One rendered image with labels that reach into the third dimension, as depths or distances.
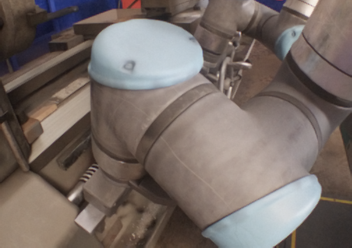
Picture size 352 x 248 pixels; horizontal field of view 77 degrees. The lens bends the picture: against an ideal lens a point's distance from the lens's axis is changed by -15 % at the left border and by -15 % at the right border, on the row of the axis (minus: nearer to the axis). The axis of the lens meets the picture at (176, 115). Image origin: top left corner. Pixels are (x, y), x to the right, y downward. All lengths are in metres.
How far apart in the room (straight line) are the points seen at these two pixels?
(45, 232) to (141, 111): 0.31
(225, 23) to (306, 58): 0.39
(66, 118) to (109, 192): 0.30
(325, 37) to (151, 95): 0.15
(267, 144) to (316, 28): 0.11
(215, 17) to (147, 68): 0.45
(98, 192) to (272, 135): 0.23
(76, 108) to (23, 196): 0.26
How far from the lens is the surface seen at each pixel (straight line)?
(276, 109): 0.21
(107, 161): 0.28
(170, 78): 0.17
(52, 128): 0.58
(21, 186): 0.48
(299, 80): 0.24
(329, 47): 0.23
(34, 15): 0.64
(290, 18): 0.53
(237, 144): 0.17
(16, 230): 0.45
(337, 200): 1.15
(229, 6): 0.60
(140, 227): 0.87
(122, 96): 0.19
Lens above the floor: 1.12
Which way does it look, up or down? 33 degrees down
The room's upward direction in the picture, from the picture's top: 4 degrees counter-clockwise
